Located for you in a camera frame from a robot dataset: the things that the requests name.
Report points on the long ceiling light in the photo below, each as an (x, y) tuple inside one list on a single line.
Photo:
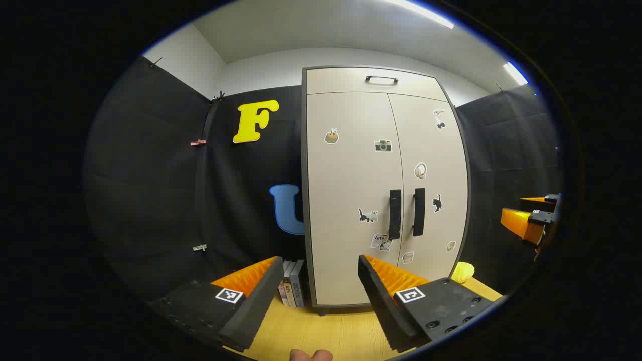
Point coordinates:
[(426, 13)]

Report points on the short ceiling light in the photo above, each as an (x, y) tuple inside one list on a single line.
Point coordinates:
[(515, 73)]

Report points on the grey double-door shoe cabinet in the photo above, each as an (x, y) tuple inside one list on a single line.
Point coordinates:
[(304, 200)]

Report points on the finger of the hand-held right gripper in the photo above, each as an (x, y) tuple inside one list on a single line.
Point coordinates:
[(539, 199), (521, 223)]

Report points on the pink clip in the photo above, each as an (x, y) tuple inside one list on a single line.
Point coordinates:
[(198, 143)]

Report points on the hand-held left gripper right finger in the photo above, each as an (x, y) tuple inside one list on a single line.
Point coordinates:
[(383, 306)]

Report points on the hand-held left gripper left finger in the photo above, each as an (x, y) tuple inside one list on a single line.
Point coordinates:
[(253, 306)]

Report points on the yellow bumpy object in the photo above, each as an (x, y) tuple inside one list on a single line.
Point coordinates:
[(462, 272)]

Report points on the grey cabinet top drawer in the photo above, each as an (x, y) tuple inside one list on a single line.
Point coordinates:
[(341, 81)]

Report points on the black backdrop cloth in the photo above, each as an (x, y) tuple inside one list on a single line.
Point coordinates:
[(150, 175)]

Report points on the grey cabinet door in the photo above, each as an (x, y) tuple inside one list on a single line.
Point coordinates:
[(431, 145), (346, 175)]

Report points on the white book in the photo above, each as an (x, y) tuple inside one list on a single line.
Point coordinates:
[(289, 281)]

